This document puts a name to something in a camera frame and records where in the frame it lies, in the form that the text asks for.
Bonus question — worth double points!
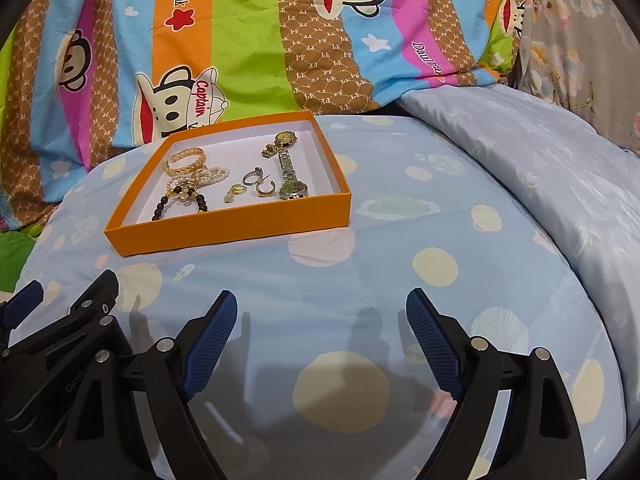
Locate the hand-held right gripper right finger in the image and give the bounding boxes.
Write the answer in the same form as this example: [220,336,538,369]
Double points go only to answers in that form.
[406,287,587,480]

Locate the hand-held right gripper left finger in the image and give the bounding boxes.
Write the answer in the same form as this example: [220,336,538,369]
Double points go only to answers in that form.
[57,290,238,480]

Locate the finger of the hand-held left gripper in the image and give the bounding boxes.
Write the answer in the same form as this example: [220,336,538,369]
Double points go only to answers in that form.
[0,280,46,331]
[0,269,122,361]

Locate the orange cardboard box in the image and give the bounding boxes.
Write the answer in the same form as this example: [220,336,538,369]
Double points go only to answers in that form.
[103,111,353,258]

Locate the black bead bracelet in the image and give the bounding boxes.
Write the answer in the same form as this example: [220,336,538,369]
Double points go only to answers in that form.
[151,180,208,222]

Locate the pearl bracelet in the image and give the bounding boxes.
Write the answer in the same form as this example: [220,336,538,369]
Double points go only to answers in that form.
[192,164,231,186]

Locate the gold and silver wristwatch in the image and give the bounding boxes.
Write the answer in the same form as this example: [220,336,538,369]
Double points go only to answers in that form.
[259,130,310,201]

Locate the green cloth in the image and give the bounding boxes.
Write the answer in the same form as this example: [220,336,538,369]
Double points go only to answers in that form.
[0,230,41,291]

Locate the blue polka dot quilt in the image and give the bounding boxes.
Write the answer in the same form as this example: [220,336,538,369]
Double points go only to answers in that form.
[12,112,628,480]

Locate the plain pale blue quilt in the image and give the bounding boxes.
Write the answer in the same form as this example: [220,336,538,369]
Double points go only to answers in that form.
[397,82,640,441]

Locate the colourful monkey print blanket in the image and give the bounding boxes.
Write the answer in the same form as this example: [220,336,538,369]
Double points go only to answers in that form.
[0,0,526,231]

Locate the grey floral sheet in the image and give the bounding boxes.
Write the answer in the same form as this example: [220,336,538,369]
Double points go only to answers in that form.
[510,0,640,156]

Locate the gold chain bracelet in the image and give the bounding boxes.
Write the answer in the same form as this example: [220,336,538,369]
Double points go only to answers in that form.
[165,146,206,176]

